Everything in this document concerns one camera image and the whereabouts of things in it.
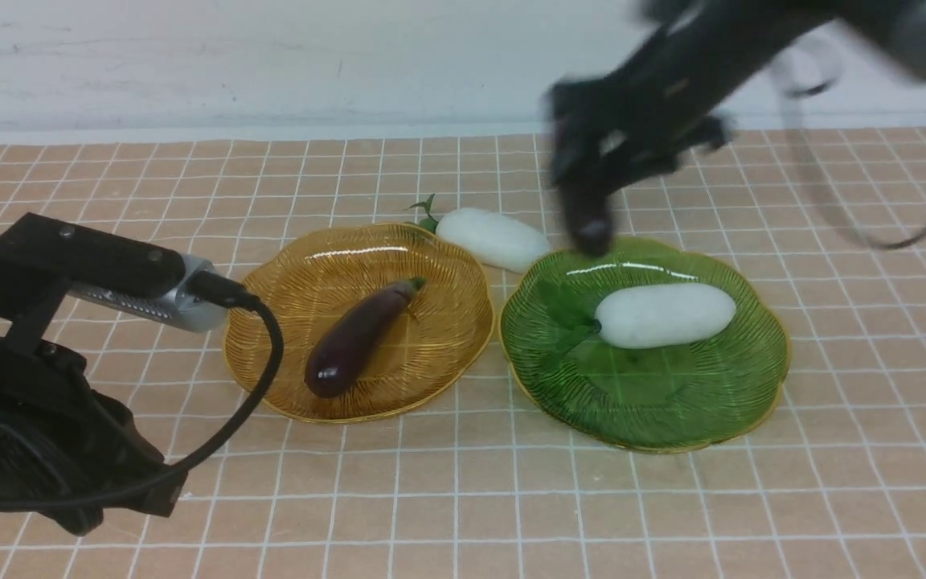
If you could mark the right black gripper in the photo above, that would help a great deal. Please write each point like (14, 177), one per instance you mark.
(636, 121)

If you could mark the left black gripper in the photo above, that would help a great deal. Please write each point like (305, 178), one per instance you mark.
(58, 437)

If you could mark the white radish back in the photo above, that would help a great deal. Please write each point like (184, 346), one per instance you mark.
(494, 239)

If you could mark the white radish large leaf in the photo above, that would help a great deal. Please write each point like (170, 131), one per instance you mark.
(640, 317)

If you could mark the purple eggplant green stem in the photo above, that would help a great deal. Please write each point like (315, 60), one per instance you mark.
(343, 352)

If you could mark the purple eggplant brown stem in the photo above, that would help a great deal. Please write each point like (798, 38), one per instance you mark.
(587, 217)

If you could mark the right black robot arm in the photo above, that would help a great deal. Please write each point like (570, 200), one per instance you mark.
(763, 29)

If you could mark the green ribbed glass plate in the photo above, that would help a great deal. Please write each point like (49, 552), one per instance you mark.
(674, 398)

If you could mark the amber ribbed glass plate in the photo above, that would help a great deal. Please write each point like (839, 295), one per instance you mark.
(312, 283)

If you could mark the checkered beige tablecloth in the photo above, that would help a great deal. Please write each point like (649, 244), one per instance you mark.
(479, 484)

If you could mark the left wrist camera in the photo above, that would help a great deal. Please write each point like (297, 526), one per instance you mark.
(43, 261)

